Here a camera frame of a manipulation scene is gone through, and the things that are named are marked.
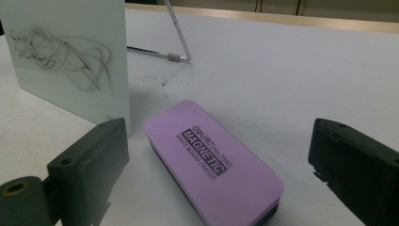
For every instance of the grey-green panel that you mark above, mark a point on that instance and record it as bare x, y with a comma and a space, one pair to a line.
72, 94

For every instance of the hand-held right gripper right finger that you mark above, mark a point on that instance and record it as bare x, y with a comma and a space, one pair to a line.
360, 169

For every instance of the purple whiteboard eraser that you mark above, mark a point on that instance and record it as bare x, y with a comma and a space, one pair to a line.
216, 175

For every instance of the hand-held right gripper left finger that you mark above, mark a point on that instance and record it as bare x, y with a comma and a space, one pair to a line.
91, 163

